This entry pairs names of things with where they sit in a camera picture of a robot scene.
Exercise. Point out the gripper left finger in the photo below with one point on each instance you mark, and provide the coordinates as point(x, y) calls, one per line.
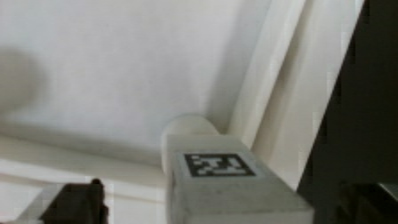
point(77, 207)

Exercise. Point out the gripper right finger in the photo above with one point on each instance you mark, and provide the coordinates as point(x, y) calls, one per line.
point(367, 203)

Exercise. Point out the white table leg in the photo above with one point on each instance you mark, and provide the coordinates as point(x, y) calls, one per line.
point(225, 190)

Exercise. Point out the white square tabletop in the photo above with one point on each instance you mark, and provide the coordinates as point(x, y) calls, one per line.
point(118, 63)

